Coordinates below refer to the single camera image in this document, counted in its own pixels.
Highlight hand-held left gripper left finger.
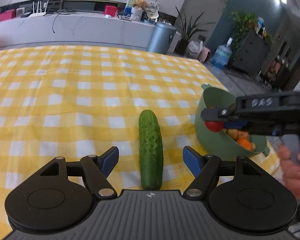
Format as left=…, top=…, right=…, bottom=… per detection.
left=34, top=146, right=119, bottom=198

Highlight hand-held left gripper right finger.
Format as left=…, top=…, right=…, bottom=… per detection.
left=183, top=146, right=272, bottom=200

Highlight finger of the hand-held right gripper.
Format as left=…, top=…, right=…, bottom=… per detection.
left=222, top=120, right=249, bottom=129
left=200, top=108, right=239, bottom=122

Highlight red cherry tomato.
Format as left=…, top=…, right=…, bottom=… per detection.
left=205, top=121, right=224, bottom=132

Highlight green colander bowl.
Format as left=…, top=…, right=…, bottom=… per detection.
left=194, top=83, right=270, bottom=159

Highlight green cucumber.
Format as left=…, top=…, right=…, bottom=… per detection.
left=138, top=109, right=164, bottom=191

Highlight person's right hand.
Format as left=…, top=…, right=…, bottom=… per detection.
left=277, top=145, right=300, bottom=200

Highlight cluttered dark shelf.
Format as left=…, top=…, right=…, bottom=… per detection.
left=264, top=55, right=294, bottom=90

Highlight blue water jug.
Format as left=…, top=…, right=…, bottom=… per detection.
left=210, top=37, right=233, bottom=69

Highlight small pink appliance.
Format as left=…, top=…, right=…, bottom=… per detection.
left=199, top=47, right=212, bottom=63

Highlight white plastic bag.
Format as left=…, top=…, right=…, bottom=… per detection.
left=185, top=40, right=203, bottom=58

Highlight grey drawer cabinet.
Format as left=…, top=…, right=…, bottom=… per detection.
left=231, top=29, right=270, bottom=77

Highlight yellow white checked tablecloth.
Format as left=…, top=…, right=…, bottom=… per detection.
left=0, top=45, right=283, bottom=215

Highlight potted long-leaf plant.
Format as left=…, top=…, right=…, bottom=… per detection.
left=174, top=6, right=215, bottom=55

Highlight bottles on cabinet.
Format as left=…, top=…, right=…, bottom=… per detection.
left=256, top=17, right=268, bottom=37

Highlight grey round trash can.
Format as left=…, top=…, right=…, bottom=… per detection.
left=147, top=21, right=177, bottom=54

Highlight leafy green trailing plant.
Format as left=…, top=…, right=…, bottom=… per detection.
left=229, top=10, right=258, bottom=53

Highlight white wrapped bouquet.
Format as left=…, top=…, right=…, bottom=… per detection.
left=130, top=7, right=143, bottom=22

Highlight white marble counter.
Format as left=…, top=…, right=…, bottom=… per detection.
left=0, top=12, right=180, bottom=53

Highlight printed picture board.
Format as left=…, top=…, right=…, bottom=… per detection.
left=125, top=0, right=159, bottom=19

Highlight white router with antennas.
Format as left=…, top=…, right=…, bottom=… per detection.
left=29, top=0, right=50, bottom=18

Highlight pink box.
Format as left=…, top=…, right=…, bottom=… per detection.
left=0, top=9, right=15, bottom=22

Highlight black cable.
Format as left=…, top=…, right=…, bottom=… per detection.
left=52, top=14, right=77, bottom=33

